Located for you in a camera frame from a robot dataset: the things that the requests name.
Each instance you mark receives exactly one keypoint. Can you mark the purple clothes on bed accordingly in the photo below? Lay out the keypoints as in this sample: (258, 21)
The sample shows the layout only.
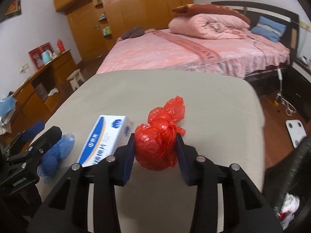
(133, 33)

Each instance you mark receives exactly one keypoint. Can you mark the wooden side cabinet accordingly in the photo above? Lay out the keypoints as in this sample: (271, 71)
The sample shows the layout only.
(41, 95)

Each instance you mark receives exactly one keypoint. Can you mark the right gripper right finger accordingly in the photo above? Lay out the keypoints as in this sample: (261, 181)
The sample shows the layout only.
(245, 208)

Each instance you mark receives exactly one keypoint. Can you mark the red plastic bag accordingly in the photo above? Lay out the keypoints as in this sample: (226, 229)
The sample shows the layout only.
(155, 142)

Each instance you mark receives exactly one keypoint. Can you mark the blue pillow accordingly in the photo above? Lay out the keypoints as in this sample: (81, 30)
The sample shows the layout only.
(269, 29)

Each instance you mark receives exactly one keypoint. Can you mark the folded pink quilt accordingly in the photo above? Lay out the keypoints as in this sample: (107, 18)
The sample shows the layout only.
(210, 26)

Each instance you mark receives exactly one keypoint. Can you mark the framed red wall picture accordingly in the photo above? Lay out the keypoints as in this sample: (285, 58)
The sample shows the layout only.
(14, 10)

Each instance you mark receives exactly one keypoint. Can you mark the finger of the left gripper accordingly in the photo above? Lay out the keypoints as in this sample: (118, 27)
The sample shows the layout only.
(35, 150)
(26, 136)

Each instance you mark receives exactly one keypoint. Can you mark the black trash bin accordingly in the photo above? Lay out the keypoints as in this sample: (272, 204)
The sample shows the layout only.
(291, 176)

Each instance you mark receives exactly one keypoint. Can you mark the dark red folded blanket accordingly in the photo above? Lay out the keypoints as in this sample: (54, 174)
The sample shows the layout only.
(190, 10)

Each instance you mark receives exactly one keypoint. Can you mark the white tissue ball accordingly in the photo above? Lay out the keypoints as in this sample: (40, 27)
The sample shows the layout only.
(290, 206)

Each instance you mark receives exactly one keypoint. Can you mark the white bathroom scale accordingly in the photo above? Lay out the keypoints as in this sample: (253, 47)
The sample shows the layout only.
(296, 131)

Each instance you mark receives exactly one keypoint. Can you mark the small white stool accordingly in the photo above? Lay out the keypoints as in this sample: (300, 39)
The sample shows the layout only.
(75, 78)

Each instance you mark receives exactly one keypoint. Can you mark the blue white medicine box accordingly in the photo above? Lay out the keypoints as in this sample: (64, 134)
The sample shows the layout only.
(108, 133)

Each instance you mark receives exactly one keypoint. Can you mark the red box on cabinet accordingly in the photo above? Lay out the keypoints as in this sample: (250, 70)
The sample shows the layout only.
(35, 55)

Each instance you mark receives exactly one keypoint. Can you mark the red thermos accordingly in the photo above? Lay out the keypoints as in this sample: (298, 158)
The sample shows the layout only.
(60, 46)

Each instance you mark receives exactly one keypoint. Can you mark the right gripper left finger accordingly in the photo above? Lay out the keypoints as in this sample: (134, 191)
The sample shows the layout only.
(65, 207)

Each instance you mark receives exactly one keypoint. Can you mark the black headboard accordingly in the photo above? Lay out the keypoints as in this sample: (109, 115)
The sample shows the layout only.
(254, 11)

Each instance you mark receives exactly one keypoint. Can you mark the pink bed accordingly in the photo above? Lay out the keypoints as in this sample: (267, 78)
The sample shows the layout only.
(162, 50)

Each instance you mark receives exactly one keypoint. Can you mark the black white nightstand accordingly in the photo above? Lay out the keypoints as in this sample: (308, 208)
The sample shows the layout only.
(296, 87)

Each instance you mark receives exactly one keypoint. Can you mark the light blue kettle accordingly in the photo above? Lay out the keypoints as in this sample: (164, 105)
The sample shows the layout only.
(46, 56)

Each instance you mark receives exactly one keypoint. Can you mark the wooden wardrobe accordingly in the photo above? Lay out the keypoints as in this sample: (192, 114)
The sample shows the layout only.
(97, 24)

